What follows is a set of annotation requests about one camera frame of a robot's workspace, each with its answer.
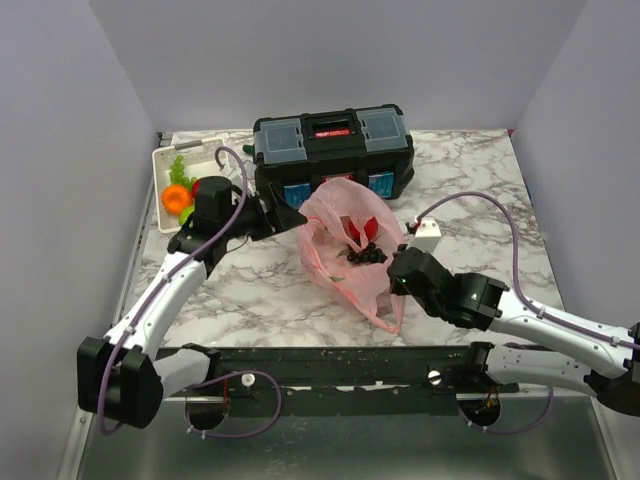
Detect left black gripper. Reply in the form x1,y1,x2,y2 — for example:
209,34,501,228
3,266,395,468
221,183,307,241

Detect dark fake grape bunch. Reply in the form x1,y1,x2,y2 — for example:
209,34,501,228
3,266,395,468
337,243,388,265

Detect pink plastic bag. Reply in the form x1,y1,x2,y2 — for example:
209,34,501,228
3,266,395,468
296,178,405,334

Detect red fake apple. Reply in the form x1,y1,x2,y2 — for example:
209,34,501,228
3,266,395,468
191,179,201,199

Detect green fake apple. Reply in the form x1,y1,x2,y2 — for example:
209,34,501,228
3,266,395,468
179,205,195,226

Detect fake orange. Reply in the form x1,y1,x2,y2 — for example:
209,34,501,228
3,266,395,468
161,185,193,215

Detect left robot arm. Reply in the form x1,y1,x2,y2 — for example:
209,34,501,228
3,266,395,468
76,176,307,428

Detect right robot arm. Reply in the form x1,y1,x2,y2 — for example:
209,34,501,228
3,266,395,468
387,248,639,417

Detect green fake grape bunch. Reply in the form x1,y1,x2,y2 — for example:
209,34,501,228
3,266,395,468
169,155,197,190

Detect black plastic toolbox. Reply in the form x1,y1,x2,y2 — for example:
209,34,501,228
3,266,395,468
253,104,415,209

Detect white perforated plastic basket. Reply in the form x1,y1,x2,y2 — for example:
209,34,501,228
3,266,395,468
152,139,242,234

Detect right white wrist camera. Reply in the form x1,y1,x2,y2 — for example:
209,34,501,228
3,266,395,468
408,216,441,254

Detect black metal base rail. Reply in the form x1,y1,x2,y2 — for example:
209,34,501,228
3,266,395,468
184,342,518,417

